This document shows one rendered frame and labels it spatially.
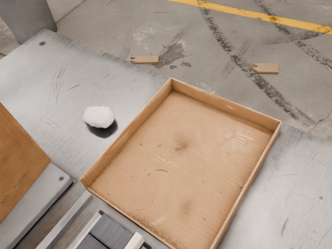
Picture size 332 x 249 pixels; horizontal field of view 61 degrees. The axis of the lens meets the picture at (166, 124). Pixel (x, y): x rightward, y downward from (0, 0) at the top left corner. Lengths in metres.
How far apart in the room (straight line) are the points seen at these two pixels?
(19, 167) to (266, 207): 0.44
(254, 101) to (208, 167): 1.26
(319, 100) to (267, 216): 1.40
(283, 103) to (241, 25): 0.80
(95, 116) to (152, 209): 0.24
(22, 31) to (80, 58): 1.73
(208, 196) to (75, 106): 0.39
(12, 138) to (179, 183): 0.30
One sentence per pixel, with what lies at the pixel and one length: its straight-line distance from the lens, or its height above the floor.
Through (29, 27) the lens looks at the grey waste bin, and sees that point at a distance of 2.52.
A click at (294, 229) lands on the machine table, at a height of 0.83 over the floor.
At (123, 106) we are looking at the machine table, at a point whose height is 0.83.
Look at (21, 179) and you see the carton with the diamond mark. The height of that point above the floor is 0.88.
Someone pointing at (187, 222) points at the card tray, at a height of 0.83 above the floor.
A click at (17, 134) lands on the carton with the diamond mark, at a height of 0.96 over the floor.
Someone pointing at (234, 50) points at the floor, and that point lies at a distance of 2.11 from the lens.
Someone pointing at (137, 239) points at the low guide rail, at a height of 0.91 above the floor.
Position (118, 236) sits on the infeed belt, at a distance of 0.47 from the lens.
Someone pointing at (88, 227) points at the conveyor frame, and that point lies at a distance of 0.49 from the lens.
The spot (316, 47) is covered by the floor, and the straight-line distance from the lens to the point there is 2.22.
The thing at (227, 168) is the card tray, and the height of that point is 0.83.
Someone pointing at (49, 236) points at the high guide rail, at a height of 0.96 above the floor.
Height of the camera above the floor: 1.32
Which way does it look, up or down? 52 degrees down
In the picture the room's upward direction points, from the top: 11 degrees counter-clockwise
